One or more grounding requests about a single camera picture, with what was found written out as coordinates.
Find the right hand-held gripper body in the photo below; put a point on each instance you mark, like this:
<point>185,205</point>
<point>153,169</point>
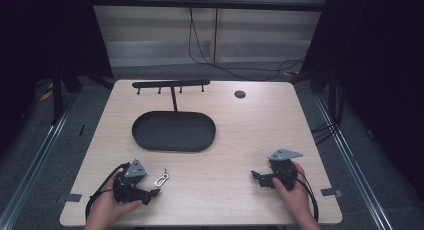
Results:
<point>283,170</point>

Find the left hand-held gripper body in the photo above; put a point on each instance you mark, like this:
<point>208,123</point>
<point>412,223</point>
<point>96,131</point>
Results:
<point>133,180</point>

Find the person's right hand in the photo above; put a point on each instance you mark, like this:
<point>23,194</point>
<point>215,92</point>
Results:
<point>296,200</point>

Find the person's left hand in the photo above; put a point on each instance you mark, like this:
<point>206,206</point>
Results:
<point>105,208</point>

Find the grey tape strip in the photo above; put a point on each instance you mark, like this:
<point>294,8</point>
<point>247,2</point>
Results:
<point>70,198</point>
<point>331,192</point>

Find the black hook stand with tray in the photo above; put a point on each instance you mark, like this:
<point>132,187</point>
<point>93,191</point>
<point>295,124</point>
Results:
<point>173,131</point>

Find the black metal stand leg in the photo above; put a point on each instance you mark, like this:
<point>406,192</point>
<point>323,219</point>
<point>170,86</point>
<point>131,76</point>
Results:
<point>57,96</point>

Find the black curtain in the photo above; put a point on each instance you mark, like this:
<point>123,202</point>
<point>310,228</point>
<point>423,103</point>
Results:
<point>40,40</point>
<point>376,73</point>

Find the metal floor rail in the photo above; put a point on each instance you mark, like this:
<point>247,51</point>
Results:
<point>30,170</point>
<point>353,170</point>

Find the black horizontal frame bar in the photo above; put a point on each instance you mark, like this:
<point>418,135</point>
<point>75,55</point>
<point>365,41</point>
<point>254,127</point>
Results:
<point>206,4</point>

